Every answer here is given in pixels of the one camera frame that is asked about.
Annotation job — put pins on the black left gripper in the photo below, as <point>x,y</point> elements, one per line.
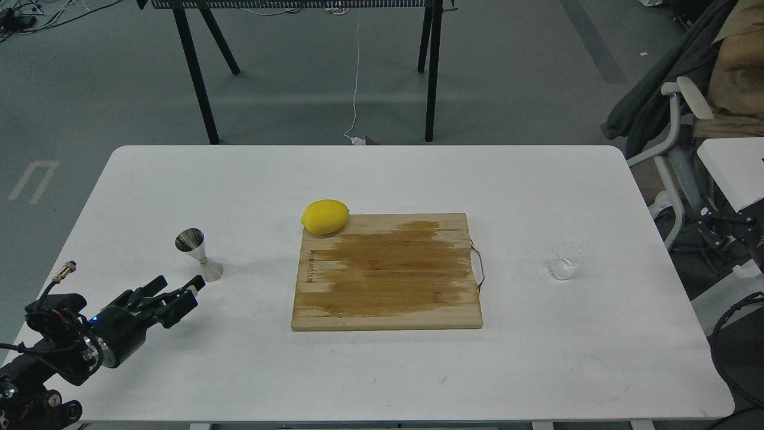
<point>120,328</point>

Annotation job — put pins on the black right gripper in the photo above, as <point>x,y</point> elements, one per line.
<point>745,226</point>

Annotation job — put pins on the steel double jigger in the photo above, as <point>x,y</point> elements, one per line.
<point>191,242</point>

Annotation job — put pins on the clear glass measuring cup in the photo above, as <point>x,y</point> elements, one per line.
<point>567,260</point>

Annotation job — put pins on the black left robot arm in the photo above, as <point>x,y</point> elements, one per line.
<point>75,347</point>

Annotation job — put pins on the white side table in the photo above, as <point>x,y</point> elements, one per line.
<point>736,166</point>

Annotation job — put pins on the white office chair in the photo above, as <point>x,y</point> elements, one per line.
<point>672,157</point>

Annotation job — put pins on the seated person in tan shirt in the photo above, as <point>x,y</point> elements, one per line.
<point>736,83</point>

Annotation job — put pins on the yellow lemon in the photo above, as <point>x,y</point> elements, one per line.
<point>325,216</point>

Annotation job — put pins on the wooden cutting board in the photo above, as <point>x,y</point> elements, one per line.
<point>396,271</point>

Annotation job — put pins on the black metal frame table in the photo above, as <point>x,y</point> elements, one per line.
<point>293,44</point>

